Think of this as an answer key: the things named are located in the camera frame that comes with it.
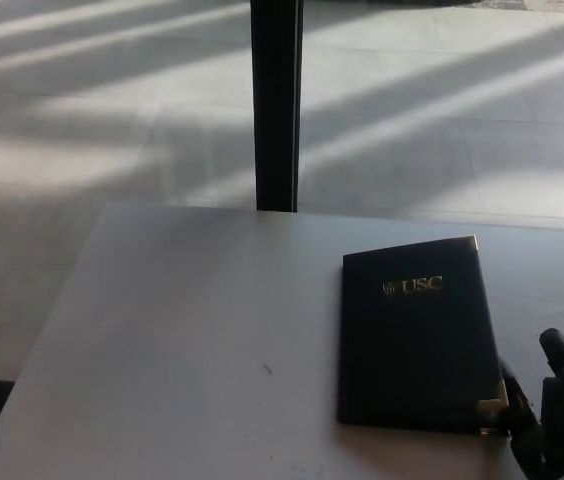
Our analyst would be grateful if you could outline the black USC diary gold corners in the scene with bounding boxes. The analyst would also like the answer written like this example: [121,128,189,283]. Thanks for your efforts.
[336,233,511,437]

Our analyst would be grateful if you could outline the black window frame post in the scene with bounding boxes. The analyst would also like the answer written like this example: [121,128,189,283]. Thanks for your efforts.
[250,0,306,213]

